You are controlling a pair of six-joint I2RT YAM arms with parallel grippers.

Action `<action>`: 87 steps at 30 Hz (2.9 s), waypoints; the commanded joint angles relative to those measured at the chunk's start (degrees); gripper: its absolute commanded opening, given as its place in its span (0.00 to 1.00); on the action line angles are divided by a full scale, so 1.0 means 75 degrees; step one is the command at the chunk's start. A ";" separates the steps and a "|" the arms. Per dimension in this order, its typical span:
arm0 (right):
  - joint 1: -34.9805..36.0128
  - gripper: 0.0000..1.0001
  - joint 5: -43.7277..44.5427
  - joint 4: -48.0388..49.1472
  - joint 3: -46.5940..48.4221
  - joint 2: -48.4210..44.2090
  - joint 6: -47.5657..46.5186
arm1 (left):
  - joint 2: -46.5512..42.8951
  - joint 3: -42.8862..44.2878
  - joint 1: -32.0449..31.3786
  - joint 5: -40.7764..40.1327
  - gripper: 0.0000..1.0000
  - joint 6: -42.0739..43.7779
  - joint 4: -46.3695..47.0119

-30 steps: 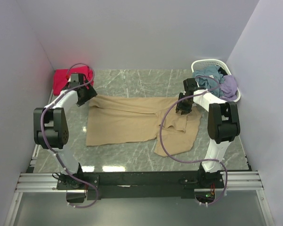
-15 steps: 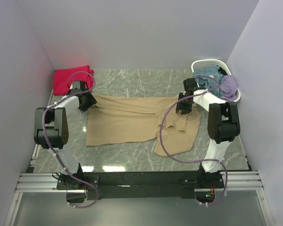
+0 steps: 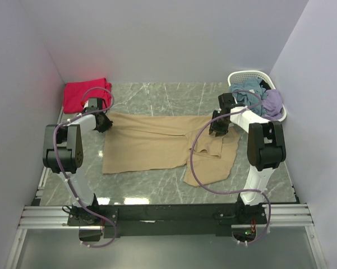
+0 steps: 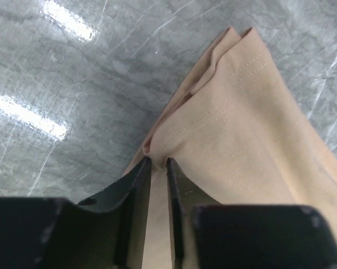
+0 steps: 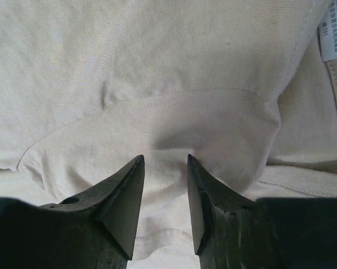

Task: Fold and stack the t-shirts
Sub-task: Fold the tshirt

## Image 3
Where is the beige t-shirt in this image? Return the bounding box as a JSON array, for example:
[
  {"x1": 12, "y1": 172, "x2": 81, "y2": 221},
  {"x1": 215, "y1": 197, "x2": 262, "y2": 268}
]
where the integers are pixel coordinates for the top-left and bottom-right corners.
[{"x1": 102, "y1": 112, "x2": 240, "y2": 187}]

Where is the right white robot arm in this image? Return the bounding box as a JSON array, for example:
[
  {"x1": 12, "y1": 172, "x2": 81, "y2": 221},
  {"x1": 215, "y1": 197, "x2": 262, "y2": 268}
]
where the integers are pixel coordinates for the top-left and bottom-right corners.
[{"x1": 209, "y1": 93, "x2": 286, "y2": 224}]

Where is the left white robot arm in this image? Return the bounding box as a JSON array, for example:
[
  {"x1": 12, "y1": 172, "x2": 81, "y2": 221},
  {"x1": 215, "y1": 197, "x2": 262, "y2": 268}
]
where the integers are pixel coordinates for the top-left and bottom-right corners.
[{"x1": 43, "y1": 98, "x2": 113, "y2": 225}]

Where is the folded red t-shirt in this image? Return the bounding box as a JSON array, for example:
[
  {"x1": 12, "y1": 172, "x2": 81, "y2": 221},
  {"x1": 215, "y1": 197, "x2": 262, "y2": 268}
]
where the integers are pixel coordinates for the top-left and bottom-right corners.
[{"x1": 63, "y1": 78, "x2": 112, "y2": 114}]

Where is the white laundry basket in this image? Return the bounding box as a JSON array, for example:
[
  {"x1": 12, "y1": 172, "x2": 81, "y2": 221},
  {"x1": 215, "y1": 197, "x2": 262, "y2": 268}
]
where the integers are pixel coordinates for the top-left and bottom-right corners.
[{"x1": 227, "y1": 70, "x2": 287, "y2": 121}]

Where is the blue t-shirt in basket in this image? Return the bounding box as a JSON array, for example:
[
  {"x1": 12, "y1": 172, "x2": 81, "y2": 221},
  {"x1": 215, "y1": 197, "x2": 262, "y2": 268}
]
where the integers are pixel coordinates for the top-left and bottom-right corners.
[{"x1": 229, "y1": 77, "x2": 267, "y2": 116}]

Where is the purple t-shirt in basket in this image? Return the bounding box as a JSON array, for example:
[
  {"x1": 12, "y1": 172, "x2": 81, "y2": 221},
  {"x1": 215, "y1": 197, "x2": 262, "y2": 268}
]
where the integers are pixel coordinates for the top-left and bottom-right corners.
[{"x1": 262, "y1": 89, "x2": 283, "y2": 120}]

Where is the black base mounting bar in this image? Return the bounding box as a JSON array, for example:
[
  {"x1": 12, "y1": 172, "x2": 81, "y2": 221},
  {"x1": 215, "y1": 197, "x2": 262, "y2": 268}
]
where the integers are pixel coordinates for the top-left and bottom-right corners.
[{"x1": 67, "y1": 202, "x2": 267, "y2": 241}]

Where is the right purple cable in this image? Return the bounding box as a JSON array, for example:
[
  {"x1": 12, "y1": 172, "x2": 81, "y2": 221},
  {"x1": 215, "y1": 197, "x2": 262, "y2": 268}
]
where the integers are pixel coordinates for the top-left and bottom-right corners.
[{"x1": 189, "y1": 90, "x2": 271, "y2": 247}]

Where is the aluminium frame rail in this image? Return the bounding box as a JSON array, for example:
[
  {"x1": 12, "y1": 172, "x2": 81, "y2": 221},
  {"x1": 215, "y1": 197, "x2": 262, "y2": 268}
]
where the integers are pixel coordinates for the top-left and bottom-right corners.
[{"x1": 5, "y1": 112, "x2": 326, "y2": 269}]

